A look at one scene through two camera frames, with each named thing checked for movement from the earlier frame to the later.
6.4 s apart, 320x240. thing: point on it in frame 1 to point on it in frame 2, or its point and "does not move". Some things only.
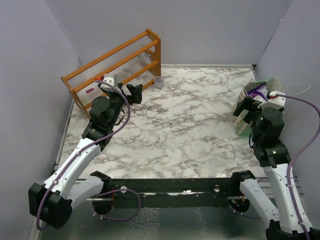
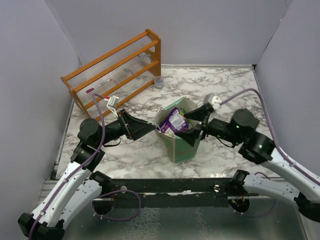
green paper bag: [243, 129] to [177, 148]
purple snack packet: [260, 94] to [174, 123]
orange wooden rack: [136, 61] does not move
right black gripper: [247, 103] to [200, 114]
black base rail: [178, 193] does not move
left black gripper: [135, 92] to [135, 127]
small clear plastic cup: [159, 82] does not move
